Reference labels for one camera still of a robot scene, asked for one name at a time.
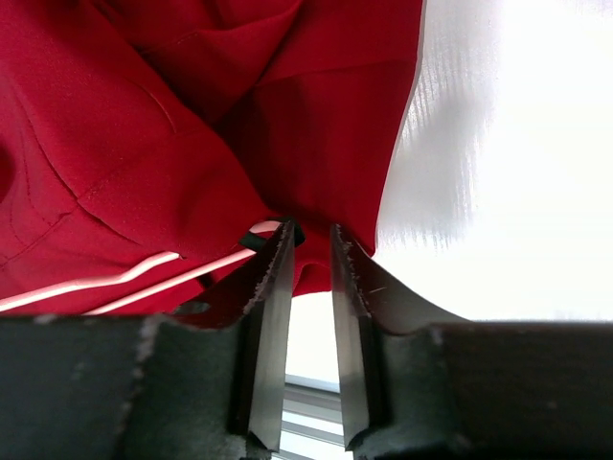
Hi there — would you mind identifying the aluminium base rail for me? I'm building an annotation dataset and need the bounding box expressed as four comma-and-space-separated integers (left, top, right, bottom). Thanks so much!
272, 374, 352, 459

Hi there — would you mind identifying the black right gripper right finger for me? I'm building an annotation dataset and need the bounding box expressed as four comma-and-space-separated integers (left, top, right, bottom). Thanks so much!
329, 225, 612, 459

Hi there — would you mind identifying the red skirt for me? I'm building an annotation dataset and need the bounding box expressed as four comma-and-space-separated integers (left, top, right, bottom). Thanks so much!
1, 1, 424, 315

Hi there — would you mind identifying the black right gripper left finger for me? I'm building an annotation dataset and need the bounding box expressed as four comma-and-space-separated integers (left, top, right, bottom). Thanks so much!
1, 221, 295, 459

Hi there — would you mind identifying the pink wire hanger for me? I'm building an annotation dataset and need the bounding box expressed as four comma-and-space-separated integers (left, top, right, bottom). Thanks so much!
1, 248, 256, 315

